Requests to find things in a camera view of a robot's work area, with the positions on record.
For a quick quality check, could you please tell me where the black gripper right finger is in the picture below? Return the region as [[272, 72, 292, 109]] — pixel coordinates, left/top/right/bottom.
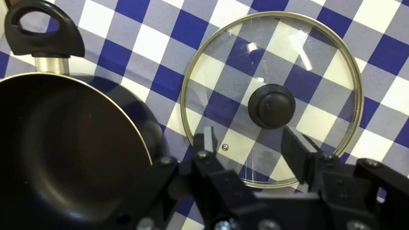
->
[[281, 125, 409, 230]]

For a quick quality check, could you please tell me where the glass lid with black knob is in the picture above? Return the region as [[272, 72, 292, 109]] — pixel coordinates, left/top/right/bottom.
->
[[180, 10, 366, 190]]

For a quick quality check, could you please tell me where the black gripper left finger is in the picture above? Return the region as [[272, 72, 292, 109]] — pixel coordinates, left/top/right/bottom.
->
[[102, 125, 259, 230]]

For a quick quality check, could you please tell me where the black cooking pot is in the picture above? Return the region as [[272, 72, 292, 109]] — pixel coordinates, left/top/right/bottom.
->
[[0, 0, 172, 230]]

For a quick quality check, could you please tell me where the blue white checkered tablecloth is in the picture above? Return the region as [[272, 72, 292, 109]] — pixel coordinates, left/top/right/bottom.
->
[[0, 0, 409, 230]]

